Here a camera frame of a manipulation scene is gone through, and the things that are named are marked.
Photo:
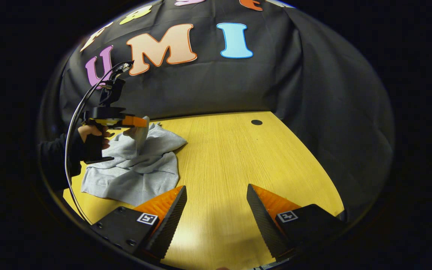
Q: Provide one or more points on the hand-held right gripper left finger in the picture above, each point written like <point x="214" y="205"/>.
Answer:
<point x="167" y="225"/>

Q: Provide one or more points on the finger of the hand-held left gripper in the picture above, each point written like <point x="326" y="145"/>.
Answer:
<point x="135" y="121"/>

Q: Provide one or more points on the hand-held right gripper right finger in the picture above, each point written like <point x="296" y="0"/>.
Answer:
<point x="264" y="225"/>

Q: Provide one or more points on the grey zip-neck sweatshirt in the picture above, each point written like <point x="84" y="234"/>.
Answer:
<point x="144" y="168"/>

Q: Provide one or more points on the black backdrop cloth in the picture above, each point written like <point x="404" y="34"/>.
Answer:
<point x="313" y="93"/>

